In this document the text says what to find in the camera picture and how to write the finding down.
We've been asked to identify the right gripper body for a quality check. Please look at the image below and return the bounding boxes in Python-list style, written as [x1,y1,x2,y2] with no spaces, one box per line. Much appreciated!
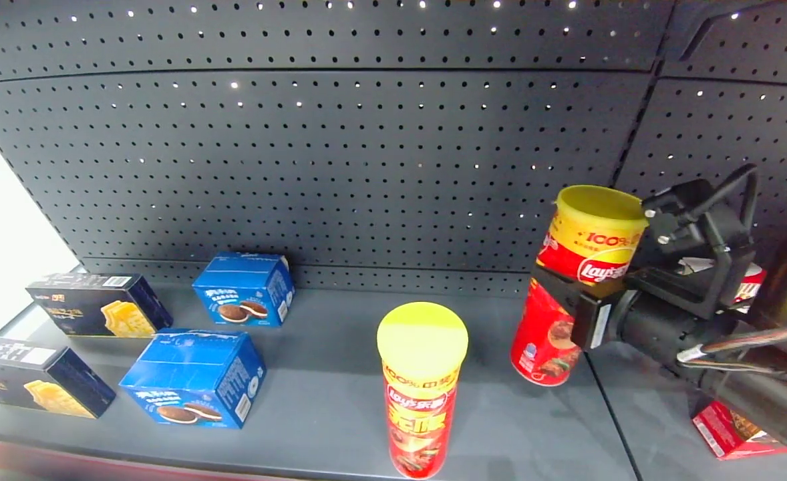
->
[570,289,710,367]

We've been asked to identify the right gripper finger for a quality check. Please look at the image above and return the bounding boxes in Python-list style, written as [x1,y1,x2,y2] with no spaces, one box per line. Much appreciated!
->
[532,265,632,312]

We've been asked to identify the red chip can yellow lid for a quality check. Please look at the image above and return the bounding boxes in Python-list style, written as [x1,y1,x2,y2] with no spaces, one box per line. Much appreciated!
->
[509,184,650,388]
[375,301,470,480]

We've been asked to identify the black shop shelf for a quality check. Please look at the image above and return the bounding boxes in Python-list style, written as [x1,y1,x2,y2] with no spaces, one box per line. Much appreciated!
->
[0,0,787,481]

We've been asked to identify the red snack box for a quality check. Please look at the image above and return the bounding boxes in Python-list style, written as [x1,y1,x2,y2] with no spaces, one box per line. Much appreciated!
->
[675,257,767,306]
[691,399,787,461]

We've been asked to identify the blue cookie box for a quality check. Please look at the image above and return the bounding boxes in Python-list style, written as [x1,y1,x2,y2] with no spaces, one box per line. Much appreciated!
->
[118,327,267,430]
[191,251,296,329]

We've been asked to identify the dark blue wafer box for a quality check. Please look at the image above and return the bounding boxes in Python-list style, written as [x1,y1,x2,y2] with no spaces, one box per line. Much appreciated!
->
[0,333,118,420]
[25,271,174,339]

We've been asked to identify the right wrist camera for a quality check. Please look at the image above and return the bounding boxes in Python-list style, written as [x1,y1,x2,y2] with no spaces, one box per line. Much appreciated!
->
[624,178,759,320]

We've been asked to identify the black cable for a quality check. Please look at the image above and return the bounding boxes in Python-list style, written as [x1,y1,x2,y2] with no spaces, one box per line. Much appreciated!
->
[691,163,760,231]

